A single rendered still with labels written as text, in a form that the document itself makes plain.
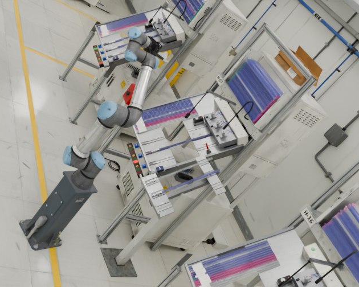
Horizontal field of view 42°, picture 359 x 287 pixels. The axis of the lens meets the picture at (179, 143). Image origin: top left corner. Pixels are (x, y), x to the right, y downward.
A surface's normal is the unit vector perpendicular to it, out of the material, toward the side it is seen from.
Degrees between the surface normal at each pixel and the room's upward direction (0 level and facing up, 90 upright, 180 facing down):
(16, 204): 0
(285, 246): 45
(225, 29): 90
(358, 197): 90
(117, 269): 0
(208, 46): 90
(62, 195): 90
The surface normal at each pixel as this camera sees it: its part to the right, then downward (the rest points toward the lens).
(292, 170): -0.74, -0.29
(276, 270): -0.10, -0.70
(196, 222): 0.31, 0.66
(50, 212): -0.58, -0.03
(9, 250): 0.59, -0.70
